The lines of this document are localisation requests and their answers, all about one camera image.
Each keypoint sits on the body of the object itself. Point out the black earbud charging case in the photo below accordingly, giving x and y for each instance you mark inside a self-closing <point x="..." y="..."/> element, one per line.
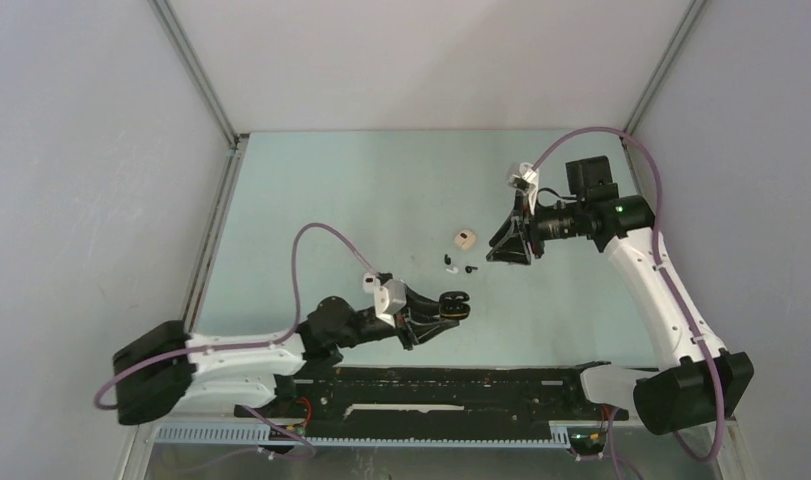
<point x="454" y="305"/>

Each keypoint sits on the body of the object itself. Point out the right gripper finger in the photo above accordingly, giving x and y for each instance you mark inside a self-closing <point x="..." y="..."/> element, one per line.
<point x="513" y="251"/>
<point x="514" y="225"/>

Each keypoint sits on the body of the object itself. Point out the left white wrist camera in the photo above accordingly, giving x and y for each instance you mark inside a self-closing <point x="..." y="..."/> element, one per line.
<point x="389" y="298"/>

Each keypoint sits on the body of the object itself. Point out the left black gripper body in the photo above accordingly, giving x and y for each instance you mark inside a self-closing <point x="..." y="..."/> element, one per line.
<point x="401" y="322"/>

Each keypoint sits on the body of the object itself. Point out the white earbud charging case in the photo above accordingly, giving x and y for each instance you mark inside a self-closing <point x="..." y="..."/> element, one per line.
<point x="369" y="283"/>

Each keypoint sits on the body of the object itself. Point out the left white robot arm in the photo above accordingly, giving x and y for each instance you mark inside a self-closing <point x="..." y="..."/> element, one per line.
<point x="169" y="369"/>

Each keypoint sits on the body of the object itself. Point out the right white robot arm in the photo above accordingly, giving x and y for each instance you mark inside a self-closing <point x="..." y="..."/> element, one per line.
<point x="697" y="380"/>

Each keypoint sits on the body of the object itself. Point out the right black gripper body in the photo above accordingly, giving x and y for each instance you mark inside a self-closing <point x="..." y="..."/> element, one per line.
<point x="553" y="222"/>

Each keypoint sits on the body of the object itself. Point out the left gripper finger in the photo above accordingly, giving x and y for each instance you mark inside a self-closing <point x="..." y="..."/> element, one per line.
<point x="423" y="329"/>
<point x="421" y="304"/>

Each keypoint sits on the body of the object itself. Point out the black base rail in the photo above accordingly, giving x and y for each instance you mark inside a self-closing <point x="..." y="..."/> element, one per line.
<point x="379" y="404"/>

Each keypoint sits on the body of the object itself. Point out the beige earbud charging case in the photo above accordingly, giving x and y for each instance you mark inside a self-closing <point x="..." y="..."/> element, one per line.
<point x="465" y="239"/>

